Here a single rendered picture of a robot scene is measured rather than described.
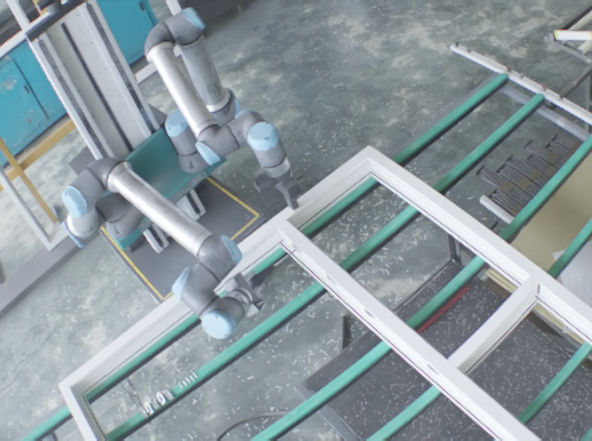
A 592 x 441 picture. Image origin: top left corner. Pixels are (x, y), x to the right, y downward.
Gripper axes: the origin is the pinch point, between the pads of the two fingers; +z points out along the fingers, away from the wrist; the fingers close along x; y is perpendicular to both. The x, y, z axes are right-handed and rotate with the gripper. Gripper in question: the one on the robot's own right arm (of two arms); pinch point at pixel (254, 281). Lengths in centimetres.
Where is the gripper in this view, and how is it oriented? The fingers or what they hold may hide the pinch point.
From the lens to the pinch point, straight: 204.6
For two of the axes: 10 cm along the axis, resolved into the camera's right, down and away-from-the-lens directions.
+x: -5.9, -8.0, -1.0
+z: 2.7, -3.1, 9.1
